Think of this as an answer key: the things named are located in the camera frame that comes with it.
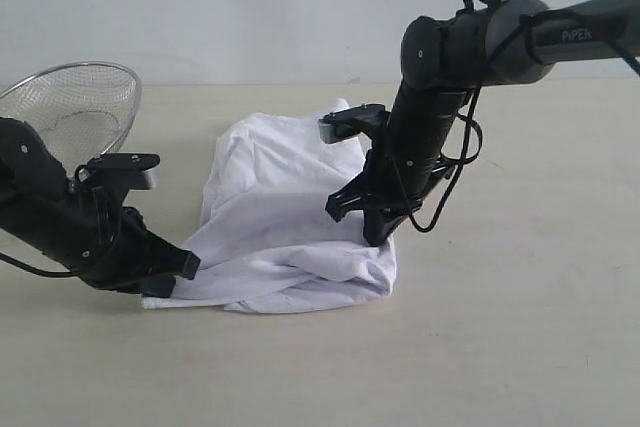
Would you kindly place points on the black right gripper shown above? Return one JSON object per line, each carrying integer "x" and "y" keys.
{"x": 379, "y": 194}

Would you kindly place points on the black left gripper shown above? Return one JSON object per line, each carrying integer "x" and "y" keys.
{"x": 98, "y": 241}

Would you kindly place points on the white t-shirt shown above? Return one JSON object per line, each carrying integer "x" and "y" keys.
{"x": 265, "y": 242}

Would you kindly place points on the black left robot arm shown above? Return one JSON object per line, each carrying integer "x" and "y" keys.
{"x": 28, "y": 167}

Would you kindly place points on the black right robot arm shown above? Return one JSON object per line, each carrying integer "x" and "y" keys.
{"x": 445, "y": 64}

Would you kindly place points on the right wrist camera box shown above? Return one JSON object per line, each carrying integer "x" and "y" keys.
{"x": 366, "y": 119}

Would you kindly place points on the metal wire mesh basket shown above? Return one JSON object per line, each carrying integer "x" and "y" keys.
{"x": 80, "y": 109}

